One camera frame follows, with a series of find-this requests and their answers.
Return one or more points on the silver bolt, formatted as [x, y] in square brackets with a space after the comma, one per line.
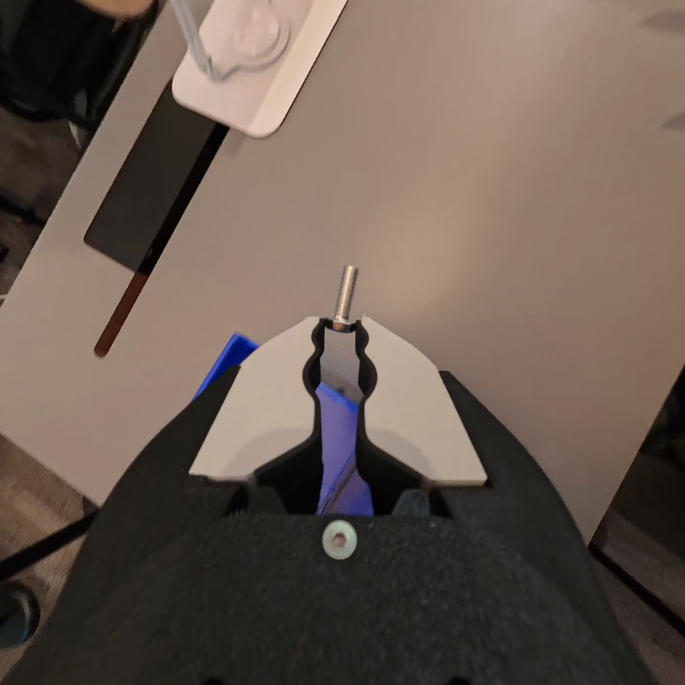
[347, 294]

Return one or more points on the blue plastic bin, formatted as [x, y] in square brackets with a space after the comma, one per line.
[230, 356]

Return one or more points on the black caster wheel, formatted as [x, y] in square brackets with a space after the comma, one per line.
[16, 615]

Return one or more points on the black mesh office chair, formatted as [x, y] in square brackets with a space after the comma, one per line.
[53, 64]

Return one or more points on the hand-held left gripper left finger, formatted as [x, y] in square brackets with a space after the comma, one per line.
[257, 417]

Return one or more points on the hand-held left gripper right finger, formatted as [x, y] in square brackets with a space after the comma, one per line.
[417, 423]

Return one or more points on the white board stand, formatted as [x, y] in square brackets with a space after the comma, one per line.
[257, 101]

